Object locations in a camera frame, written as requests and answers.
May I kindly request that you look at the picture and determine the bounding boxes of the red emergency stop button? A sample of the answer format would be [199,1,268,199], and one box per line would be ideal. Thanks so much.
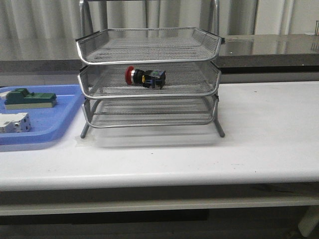
[125,66,166,89]

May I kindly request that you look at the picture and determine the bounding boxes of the silver mesh tray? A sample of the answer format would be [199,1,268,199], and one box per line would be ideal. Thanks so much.
[76,27,222,65]
[82,97,218,128]
[78,61,221,99]

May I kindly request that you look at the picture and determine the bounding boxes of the silver mesh bottom tray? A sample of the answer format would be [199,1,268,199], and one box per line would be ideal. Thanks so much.
[82,97,218,128]

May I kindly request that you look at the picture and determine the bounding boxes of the silver mesh top tray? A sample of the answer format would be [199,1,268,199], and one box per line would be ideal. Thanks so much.
[76,27,222,65]

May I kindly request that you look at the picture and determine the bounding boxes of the blue plastic tray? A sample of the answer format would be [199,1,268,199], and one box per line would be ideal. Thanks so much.
[0,84,84,146]

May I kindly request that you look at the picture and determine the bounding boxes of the dark granite counter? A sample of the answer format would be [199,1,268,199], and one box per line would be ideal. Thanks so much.
[0,34,319,74]

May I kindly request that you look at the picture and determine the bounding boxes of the green terminal block module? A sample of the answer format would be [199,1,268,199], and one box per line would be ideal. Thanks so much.
[4,88,57,110]

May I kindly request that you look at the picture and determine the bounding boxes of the white circuit breaker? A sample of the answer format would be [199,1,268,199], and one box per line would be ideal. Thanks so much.
[0,113,31,133]

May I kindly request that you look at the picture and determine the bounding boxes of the white table leg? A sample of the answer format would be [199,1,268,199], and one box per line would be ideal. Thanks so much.
[298,206,319,237]

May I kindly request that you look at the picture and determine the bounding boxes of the grey metal rack frame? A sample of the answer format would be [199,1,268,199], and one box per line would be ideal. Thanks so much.
[79,0,225,137]

